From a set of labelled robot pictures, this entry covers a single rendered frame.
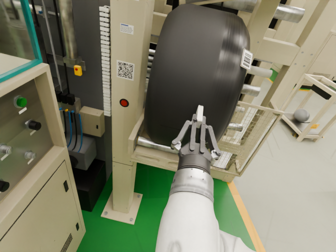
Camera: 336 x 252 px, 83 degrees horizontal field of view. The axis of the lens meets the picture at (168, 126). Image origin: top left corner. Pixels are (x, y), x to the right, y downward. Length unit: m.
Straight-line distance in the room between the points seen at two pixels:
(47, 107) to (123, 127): 0.36
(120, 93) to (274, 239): 1.73
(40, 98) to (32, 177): 0.29
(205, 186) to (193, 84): 0.32
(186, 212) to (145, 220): 1.37
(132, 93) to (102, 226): 1.14
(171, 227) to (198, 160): 0.15
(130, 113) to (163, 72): 0.39
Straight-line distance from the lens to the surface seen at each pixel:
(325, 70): 5.78
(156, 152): 0.95
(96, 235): 1.68
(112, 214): 1.72
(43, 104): 0.83
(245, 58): 0.66
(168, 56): 0.61
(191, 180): 0.38
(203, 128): 0.52
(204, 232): 0.35
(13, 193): 0.85
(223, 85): 0.60
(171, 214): 0.36
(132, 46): 0.79
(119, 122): 0.99
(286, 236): 2.14
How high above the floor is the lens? 1.56
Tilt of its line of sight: 38 degrees down
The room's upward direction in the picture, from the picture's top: 13 degrees clockwise
